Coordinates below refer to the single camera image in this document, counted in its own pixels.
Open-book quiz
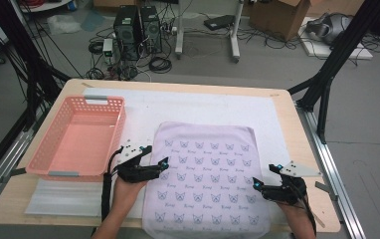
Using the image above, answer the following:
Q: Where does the person's right hand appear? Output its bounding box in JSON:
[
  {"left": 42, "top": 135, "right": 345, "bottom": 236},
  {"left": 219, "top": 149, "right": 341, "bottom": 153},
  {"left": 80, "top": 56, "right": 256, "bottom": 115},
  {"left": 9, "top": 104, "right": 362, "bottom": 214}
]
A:
[{"left": 277, "top": 195, "right": 313, "bottom": 224}]

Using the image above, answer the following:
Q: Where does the person's left hand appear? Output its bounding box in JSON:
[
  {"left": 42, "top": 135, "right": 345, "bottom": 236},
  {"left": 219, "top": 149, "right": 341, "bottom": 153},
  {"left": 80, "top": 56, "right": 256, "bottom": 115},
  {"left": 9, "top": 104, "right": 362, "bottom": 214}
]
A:
[{"left": 110, "top": 176, "right": 148, "bottom": 214}]

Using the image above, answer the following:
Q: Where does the grey headset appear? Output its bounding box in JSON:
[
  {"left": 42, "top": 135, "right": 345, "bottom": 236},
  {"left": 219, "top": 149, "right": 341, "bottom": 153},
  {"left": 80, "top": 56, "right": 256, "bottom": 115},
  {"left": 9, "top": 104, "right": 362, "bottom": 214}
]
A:
[{"left": 305, "top": 12, "right": 354, "bottom": 46}]

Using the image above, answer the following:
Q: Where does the pink plastic basket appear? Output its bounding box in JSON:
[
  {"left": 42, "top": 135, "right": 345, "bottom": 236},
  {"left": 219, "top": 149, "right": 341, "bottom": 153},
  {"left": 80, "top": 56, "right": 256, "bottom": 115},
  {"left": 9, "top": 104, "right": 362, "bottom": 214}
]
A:
[{"left": 25, "top": 95, "right": 127, "bottom": 182}]

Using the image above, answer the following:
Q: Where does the brown cardboard box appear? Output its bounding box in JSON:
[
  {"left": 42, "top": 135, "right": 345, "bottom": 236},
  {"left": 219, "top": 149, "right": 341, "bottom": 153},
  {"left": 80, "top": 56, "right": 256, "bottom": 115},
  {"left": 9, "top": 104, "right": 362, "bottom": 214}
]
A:
[{"left": 248, "top": 0, "right": 312, "bottom": 42}]

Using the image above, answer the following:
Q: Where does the small white power box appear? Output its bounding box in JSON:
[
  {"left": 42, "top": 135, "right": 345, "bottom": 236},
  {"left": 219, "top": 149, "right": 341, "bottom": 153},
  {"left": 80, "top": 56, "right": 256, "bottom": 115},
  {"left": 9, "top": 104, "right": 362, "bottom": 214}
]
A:
[{"left": 101, "top": 38, "right": 114, "bottom": 65}]

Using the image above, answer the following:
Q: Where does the flat black device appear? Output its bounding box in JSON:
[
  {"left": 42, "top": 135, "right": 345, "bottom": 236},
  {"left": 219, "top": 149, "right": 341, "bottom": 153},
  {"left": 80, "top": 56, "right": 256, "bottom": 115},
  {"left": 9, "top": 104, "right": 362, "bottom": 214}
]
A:
[{"left": 203, "top": 14, "right": 236, "bottom": 31}]

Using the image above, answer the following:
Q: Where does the black computer tower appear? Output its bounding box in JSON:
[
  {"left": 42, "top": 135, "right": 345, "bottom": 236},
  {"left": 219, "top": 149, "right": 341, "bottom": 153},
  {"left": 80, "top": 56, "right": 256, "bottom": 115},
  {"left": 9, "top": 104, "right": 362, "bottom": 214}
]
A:
[
  {"left": 139, "top": 5, "right": 163, "bottom": 55},
  {"left": 112, "top": 4, "right": 142, "bottom": 62}
]

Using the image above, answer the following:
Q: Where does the aluminium rail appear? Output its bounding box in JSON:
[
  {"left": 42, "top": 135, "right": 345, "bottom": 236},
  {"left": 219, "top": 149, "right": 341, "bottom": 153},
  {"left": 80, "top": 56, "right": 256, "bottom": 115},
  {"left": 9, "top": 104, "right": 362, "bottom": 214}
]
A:
[
  {"left": 296, "top": 105, "right": 367, "bottom": 239},
  {"left": 0, "top": 127, "right": 36, "bottom": 218}
]

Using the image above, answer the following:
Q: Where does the white floor board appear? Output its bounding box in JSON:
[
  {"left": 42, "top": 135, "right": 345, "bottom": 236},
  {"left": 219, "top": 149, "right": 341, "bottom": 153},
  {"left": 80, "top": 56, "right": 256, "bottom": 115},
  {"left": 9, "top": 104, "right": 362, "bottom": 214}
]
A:
[{"left": 297, "top": 16, "right": 374, "bottom": 61}]

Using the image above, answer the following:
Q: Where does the black metal frame stand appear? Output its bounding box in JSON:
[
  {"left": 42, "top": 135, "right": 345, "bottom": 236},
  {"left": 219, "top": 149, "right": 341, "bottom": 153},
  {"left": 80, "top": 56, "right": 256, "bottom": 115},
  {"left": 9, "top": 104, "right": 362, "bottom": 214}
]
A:
[
  {"left": 0, "top": 0, "right": 73, "bottom": 131},
  {"left": 286, "top": 0, "right": 380, "bottom": 144}
]

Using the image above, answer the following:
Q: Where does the grey metal bracket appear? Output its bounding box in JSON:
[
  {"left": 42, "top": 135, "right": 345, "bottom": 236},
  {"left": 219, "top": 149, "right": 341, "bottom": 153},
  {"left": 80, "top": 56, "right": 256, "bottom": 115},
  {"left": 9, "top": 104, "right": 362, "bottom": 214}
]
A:
[
  {"left": 314, "top": 180, "right": 339, "bottom": 201},
  {"left": 0, "top": 167, "right": 29, "bottom": 184}
]

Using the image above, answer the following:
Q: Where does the black sleeved cable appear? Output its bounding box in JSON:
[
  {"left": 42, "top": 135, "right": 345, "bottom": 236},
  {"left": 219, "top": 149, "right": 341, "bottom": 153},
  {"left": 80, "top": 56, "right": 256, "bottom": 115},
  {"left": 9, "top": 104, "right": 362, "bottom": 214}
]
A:
[{"left": 100, "top": 148, "right": 123, "bottom": 223}]

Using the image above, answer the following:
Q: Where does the coiled black cable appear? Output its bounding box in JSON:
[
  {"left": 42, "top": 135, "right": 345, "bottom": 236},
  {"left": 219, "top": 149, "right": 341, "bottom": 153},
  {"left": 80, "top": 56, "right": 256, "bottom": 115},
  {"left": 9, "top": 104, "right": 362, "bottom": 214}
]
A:
[{"left": 148, "top": 56, "right": 173, "bottom": 75}]

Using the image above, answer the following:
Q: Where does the clear plastic bag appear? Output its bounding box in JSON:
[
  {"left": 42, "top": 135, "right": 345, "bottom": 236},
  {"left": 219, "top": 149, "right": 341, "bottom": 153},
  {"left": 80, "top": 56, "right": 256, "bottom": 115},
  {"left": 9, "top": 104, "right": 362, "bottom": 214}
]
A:
[{"left": 46, "top": 13, "right": 84, "bottom": 36}]

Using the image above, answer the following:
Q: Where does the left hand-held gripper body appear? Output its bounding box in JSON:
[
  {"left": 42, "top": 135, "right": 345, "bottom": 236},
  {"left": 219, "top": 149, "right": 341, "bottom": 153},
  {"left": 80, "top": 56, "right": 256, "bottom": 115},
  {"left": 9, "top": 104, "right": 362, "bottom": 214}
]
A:
[{"left": 115, "top": 139, "right": 161, "bottom": 184}]

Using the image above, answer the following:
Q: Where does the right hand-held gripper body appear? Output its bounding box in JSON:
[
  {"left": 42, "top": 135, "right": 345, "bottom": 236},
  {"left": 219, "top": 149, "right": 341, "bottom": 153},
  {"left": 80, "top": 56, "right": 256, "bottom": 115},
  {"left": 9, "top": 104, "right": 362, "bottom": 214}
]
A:
[{"left": 262, "top": 160, "right": 323, "bottom": 205}]

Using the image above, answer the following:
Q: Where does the white stand leg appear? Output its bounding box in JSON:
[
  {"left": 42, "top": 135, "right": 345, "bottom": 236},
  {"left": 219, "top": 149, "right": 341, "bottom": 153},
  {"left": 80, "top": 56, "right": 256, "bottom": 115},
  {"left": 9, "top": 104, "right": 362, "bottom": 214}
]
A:
[
  {"left": 229, "top": 0, "right": 245, "bottom": 64},
  {"left": 174, "top": 0, "right": 184, "bottom": 61}
]

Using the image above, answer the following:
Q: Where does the white grid foam mat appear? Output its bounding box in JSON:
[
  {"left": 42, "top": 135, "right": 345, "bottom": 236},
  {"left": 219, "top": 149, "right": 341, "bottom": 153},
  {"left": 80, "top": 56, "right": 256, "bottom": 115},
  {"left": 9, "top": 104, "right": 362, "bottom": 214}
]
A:
[{"left": 78, "top": 87, "right": 309, "bottom": 225}]

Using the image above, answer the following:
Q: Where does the thin black cable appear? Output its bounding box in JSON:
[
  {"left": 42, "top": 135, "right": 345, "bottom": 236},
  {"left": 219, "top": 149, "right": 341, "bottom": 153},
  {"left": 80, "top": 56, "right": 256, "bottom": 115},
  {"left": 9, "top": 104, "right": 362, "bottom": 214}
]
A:
[{"left": 300, "top": 187, "right": 318, "bottom": 237}]

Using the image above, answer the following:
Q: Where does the pale grey foam sheet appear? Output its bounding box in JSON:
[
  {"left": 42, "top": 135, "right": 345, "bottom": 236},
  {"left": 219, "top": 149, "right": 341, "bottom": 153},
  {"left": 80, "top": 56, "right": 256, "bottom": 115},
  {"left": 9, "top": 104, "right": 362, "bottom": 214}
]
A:
[{"left": 24, "top": 178, "right": 103, "bottom": 217}]

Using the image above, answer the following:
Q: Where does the lavender printed towel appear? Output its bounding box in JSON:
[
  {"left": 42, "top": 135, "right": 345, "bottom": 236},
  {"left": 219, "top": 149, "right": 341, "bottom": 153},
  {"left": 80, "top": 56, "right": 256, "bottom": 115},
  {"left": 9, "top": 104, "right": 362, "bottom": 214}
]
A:
[{"left": 141, "top": 120, "right": 273, "bottom": 239}]

